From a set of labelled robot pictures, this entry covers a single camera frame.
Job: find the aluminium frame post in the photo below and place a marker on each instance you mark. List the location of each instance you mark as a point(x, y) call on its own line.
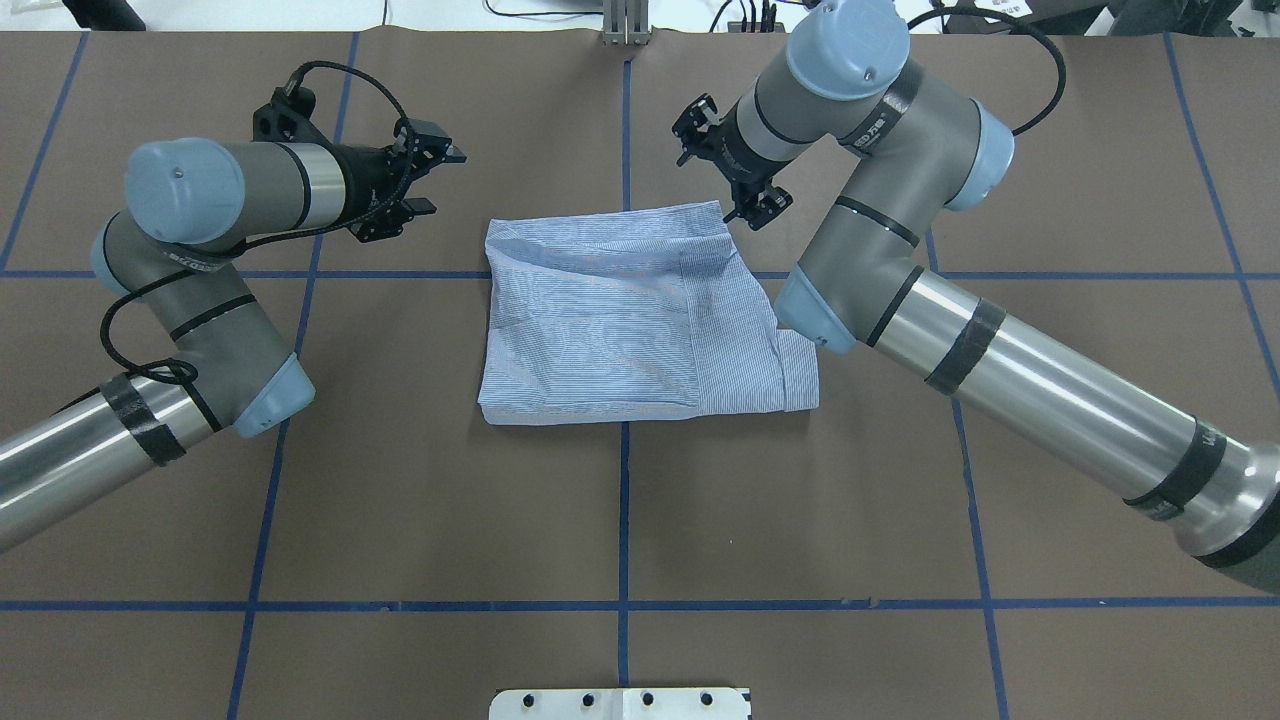
point(626, 22)

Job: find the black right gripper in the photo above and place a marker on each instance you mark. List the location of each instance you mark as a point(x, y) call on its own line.
point(727, 152)

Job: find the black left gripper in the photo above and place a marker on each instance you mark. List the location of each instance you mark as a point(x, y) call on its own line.
point(364, 182)

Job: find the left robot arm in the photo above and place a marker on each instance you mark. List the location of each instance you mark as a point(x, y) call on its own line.
point(196, 352)

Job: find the white central robot pedestal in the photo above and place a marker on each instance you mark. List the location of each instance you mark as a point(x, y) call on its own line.
point(623, 703)

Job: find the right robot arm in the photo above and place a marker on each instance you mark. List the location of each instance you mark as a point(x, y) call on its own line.
point(846, 72)

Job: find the light blue striped shirt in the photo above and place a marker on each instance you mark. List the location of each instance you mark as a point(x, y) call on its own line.
point(642, 315)

